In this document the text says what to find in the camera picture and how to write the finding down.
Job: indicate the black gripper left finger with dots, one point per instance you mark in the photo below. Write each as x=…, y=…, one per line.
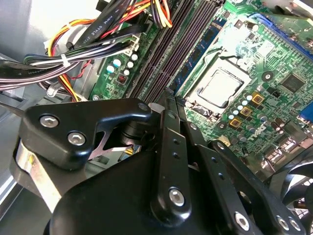
x=61, y=129

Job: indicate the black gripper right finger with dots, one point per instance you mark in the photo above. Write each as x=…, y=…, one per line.
x=227, y=195

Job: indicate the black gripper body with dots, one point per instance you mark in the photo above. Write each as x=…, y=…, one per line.
x=110, y=200

